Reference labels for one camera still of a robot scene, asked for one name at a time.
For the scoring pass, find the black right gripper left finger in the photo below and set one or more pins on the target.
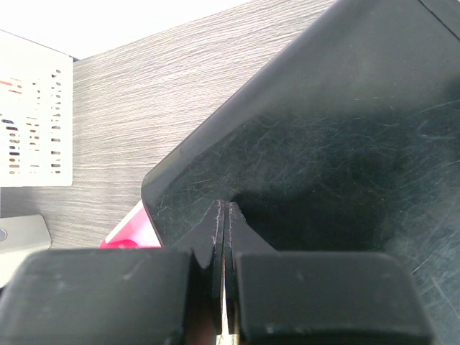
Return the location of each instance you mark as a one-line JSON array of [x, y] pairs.
[[115, 296]]

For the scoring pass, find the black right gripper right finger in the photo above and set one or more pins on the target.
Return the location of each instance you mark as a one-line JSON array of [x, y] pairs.
[[292, 297]]

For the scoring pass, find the pink top drawer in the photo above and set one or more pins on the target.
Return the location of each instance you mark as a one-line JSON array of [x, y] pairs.
[[133, 231]]

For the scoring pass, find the black drawer organizer box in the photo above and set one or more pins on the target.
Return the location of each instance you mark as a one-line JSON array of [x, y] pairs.
[[348, 140]]

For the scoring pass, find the white perforated file organizer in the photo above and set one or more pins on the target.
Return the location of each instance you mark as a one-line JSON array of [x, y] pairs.
[[36, 114]]

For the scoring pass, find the grey ring binder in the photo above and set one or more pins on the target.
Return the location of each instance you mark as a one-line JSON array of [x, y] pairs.
[[20, 237]]

